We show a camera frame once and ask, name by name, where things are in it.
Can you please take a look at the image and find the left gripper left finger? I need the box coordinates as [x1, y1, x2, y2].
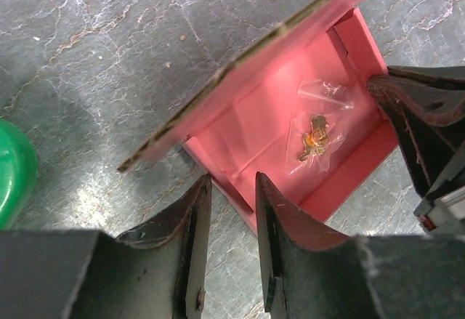
[1, 174, 212, 318]

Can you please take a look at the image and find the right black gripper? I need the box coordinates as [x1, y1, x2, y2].
[367, 75, 464, 234]

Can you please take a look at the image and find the small clear plastic bag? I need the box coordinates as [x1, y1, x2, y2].
[285, 79, 355, 176]

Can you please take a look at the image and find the pink paper box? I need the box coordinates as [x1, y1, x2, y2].
[118, 0, 397, 229]

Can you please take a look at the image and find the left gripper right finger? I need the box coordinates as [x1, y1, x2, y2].
[256, 173, 464, 318]

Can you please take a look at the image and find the green plastic basket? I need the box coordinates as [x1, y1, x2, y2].
[1, 119, 39, 230]

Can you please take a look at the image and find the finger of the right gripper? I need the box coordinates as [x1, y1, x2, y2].
[388, 65, 464, 125]

